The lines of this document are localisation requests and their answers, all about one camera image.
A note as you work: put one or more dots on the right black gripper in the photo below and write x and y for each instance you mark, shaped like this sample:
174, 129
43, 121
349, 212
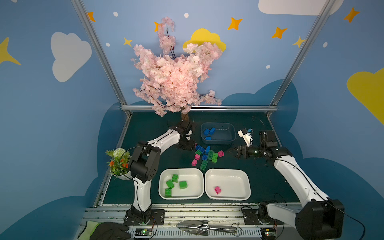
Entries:
243, 152

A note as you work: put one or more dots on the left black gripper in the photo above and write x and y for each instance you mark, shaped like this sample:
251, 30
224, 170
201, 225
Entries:
187, 141

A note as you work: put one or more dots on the green lego brick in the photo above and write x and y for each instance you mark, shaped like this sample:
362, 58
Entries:
183, 185
170, 184
168, 193
175, 178

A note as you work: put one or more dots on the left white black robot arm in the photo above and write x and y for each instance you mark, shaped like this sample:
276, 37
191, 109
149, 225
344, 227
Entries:
144, 165

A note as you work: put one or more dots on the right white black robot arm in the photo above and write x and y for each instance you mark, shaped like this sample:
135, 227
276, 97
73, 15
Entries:
320, 217

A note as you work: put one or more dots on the long blue lego brick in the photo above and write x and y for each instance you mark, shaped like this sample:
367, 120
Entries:
200, 148

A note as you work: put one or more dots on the long light green lego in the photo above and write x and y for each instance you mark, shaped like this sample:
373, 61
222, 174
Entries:
214, 157

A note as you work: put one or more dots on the long dark green lego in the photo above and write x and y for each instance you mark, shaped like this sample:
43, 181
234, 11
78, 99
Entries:
203, 165

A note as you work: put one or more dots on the dark green lego plate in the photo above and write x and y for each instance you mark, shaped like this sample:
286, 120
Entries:
210, 155

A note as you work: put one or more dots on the right white tray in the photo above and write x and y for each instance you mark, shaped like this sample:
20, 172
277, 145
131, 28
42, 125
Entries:
234, 184

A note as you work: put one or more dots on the white tray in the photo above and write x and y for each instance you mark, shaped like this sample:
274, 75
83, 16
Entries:
234, 184
194, 178

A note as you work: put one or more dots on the left white tray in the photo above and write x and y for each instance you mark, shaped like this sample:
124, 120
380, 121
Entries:
194, 178

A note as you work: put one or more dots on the pink blossom artificial tree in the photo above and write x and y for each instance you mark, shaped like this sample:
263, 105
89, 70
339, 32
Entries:
170, 83

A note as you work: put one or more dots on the potted green plant white pot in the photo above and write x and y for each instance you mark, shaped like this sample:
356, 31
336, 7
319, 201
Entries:
119, 163

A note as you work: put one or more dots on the black work glove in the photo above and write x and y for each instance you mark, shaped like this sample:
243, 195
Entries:
110, 231

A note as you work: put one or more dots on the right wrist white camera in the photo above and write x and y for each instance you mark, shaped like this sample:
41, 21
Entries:
246, 134

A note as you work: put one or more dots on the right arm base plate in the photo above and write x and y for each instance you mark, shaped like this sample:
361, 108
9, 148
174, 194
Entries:
255, 216

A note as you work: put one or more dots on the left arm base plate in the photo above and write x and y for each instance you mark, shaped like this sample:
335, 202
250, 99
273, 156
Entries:
156, 217

